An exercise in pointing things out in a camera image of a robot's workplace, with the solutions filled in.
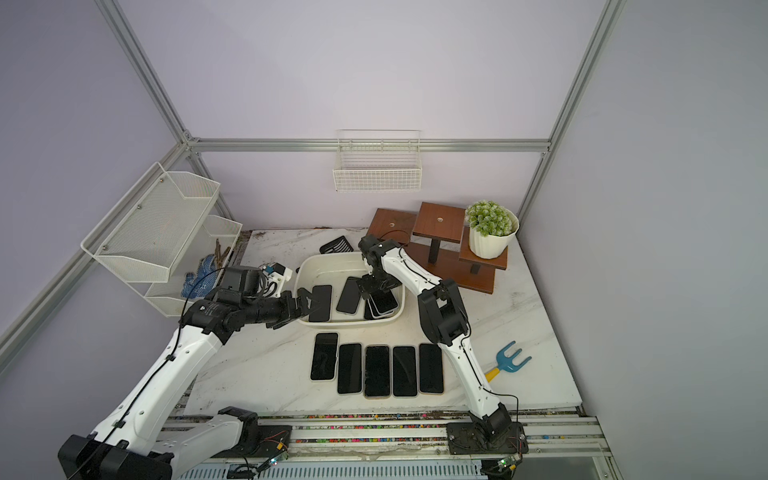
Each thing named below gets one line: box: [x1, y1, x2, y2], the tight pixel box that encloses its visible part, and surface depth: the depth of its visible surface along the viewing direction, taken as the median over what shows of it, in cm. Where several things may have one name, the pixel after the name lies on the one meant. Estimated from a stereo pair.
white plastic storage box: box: [293, 252, 405, 327], surface depth 103 cm
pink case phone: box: [419, 343, 443, 393], surface depth 86 cm
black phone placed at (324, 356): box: [310, 332, 338, 379], surface depth 90 cm
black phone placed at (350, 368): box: [337, 343, 362, 394], surface depth 86 cm
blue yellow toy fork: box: [484, 340, 532, 383], surface depth 88 cm
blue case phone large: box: [364, 289, 399, 320], surface depth 97 cm
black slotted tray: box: [319, 235, 354, 254], surface depth 117 cm
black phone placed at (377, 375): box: [365, 346, 390, 397], surface depth 86 cm
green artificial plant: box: [465, 200, 513, 237], surface depth 83 cm
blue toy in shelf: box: [182, 254, 217, 299], surface depth 90 cm
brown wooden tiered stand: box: [368, 202, 508, 294], surface depth 97 cm
